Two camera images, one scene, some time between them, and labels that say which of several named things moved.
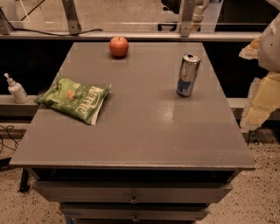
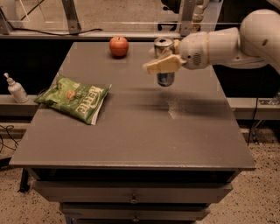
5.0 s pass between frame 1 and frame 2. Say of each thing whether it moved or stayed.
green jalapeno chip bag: stayed
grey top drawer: stayed
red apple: stayed
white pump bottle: stayed
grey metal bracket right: stayed
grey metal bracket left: stayed
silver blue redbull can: moved
